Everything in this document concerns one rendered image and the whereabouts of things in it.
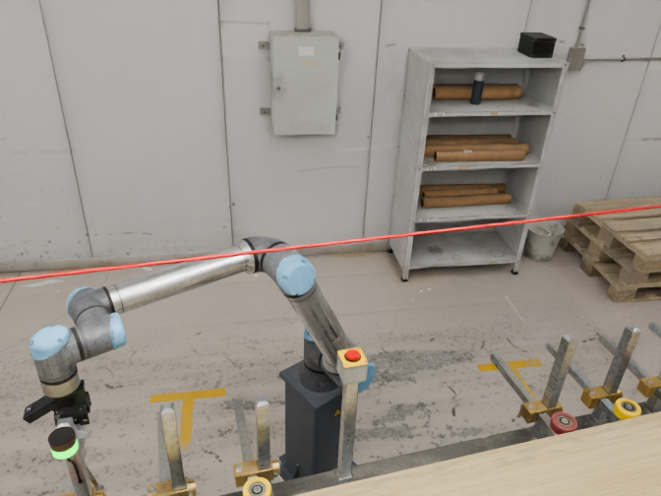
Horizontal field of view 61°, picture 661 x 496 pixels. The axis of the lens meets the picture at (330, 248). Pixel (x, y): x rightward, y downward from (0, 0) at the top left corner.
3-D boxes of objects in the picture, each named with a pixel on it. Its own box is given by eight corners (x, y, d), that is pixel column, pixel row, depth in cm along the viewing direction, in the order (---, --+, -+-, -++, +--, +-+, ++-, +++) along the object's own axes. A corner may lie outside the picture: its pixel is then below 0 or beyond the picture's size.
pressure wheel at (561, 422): (571, 441, 189) (580, 416, 183) (566, 458, 183) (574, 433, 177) (547, 430, 193) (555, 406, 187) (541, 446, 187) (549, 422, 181)
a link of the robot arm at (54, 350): (76, 337, 137) (30, 352, 131) (85, 375, 143) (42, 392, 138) (65, 317, 143) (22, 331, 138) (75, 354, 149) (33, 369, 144)
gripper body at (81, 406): (90, 426, 150) (82, 394, 144) (54, 432, 148) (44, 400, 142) (91, 405, 156) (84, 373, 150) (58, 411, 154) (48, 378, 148)
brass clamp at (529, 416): (517, 411, 199) (521, 402, 197) (551, 404, 203) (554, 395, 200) (528, 425, 194) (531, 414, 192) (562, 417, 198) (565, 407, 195)
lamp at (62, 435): (68, 484, 150) (50, 428, 139) (90, 479, 152) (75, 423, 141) (65, 503, 146) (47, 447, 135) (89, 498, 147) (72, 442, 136)
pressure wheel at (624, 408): (636, 437, 192) (647, 412, 186) (615, 440, 190) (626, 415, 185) (622, 418, 199) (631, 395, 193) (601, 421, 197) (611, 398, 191)
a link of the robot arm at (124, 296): (272, 222, 189) (58, 286, 154) (292, 238, 180) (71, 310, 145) (272, 252, 195) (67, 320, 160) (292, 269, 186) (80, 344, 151)
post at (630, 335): (587, 424, 213) (626, 324, 189) (595, 423, 214) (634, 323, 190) (593, 432, 211) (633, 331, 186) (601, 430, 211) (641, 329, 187)
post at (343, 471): (334, 472, 186) (341, 371, 163) (349, 469, 188) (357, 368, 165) (338, 484, 183) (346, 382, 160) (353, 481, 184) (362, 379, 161)
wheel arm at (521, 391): (489, 360, 221) (491, 352, 219) (496, 359, 222) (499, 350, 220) (556, 449, 186) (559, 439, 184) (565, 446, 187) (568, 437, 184)
